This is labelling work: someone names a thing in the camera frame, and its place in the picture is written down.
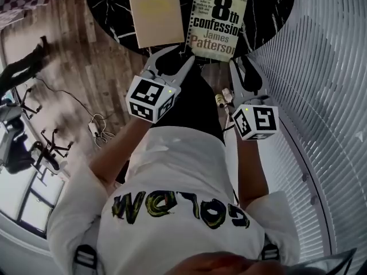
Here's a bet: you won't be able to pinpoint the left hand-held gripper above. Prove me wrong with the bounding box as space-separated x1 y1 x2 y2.
125 45 196 124

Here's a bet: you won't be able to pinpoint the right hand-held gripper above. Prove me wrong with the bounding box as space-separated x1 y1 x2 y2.
228 57 279 142

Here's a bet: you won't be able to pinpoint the plain beige book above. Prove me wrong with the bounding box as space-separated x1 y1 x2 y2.
127 0 185 49

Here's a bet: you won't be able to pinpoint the grey book with black lettering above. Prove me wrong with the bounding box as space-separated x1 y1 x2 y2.
185 0 249 62

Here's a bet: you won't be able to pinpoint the person's left forearm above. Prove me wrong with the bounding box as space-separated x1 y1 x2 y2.
88 116 152 198

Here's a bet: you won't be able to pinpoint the person's right forearm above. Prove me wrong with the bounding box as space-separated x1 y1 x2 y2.
235 133 271 209

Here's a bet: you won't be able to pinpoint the person's beige shoe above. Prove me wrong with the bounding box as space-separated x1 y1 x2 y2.
214 87 235 109

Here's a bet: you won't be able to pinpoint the person's black trousers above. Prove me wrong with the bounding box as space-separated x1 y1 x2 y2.
154 64 226 146

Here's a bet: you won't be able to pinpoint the round black marble table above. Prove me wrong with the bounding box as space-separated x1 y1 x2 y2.
84 0 296 66

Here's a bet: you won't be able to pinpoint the black office chair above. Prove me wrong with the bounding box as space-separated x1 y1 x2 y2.
30 128 72 159
15 87 43 115

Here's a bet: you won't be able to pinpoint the person's white printed t-shirt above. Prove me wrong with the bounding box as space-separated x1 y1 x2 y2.
47 126 300 275

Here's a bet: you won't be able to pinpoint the person's face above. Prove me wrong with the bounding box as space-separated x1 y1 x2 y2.
177 253 287 275

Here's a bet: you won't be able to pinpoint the white cable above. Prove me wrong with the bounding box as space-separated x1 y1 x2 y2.
91 112 116 148

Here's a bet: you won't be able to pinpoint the black floor cable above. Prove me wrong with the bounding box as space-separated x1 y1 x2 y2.
33 77 96 120

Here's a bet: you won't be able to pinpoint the black strap buckle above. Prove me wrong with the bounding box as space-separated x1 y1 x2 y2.
261 243 280 262
75 244 97 268

